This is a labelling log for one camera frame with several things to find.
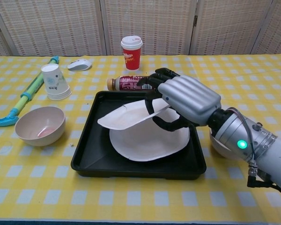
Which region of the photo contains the red cup with white lid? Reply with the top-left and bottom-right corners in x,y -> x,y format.
120,35 -> 144,71

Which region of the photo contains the brown drink bottle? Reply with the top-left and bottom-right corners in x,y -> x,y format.
107,75 -> 156,92

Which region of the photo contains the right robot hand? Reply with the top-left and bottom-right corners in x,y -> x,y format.
137,67 -> 222,132

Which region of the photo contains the white paper plate with notch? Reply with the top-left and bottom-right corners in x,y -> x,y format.
97,98 -> 172,130

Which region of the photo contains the beige bowl with pink stain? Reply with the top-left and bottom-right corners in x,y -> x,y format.
15,106 -> 67,147

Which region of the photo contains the white paper cup stack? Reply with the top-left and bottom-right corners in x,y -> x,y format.
40,63 -> 72,101

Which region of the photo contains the white computer mouse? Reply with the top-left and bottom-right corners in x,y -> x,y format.
67,59 -> 92,72

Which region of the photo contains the plain beige bowl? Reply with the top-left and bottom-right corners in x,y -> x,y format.
209,130 -> 241,161

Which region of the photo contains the woven folding screen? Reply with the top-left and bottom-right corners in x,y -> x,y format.
0,0 -> 281,62

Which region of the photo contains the black square tray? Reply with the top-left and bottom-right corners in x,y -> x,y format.
70,90 -> 207,180

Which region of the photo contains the green blue toy water pump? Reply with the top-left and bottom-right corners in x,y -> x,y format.
0,55 -> 59,128

